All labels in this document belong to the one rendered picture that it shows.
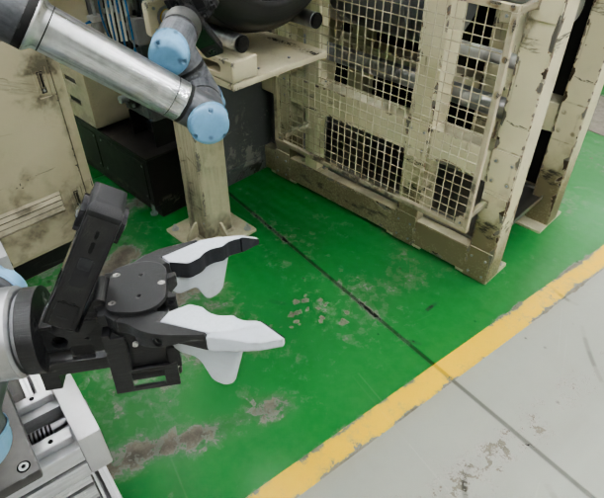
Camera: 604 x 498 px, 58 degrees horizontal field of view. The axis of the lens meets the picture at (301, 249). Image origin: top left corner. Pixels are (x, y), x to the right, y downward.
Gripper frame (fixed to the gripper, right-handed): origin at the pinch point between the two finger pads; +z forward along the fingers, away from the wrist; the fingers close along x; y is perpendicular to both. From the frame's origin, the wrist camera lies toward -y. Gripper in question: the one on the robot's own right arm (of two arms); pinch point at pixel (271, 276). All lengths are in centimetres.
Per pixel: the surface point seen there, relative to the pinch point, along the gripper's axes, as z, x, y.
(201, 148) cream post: -5, -150, 44
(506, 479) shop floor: 63, -41, 102
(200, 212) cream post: -9, -155, 72
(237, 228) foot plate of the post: 6, -161, 84
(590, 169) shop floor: 180, -177, 83
